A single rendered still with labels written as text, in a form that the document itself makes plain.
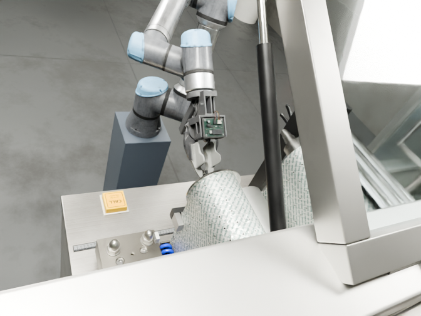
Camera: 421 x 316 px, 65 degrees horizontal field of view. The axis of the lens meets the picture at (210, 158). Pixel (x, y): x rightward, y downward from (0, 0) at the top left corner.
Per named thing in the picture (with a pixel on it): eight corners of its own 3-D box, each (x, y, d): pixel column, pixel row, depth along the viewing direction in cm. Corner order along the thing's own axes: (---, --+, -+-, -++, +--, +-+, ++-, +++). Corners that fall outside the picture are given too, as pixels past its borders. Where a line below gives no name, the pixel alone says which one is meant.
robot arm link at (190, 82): (178, 79, 85) (207, 81, 89) (180, 98, 85) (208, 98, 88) (191, 71, 78) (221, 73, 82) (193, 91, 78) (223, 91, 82)
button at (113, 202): (122, 194, 117) (123, 190, 115) (126, 210, 113) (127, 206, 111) (101, 197, 113) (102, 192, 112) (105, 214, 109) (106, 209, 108)
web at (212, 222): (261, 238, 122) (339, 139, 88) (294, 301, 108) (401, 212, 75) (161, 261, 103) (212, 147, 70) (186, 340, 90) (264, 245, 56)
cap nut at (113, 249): (118, 242, 90) (120, 234, 87) (121, 254, 87) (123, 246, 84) (104, 245, 88) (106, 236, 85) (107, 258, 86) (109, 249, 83)
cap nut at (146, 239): (151, 233, 95) (154, 224, 92) (155, 244, 93) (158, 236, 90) (138, 236, 93) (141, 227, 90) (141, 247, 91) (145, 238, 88)
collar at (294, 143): (296, 152, 97) (307, 136, 93) (307, 167, 94) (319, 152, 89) (279, 153, 94) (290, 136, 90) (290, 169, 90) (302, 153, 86)
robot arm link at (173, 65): (172, 51, 98) (173, 37, 87) (208, 64, 99) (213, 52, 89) (163, 76, 98) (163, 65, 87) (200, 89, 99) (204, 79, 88)
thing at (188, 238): (171, 241, 96) (188, 203, 84) (200, 323, 83) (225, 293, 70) (170, 241, 96) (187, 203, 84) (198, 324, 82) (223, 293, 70)
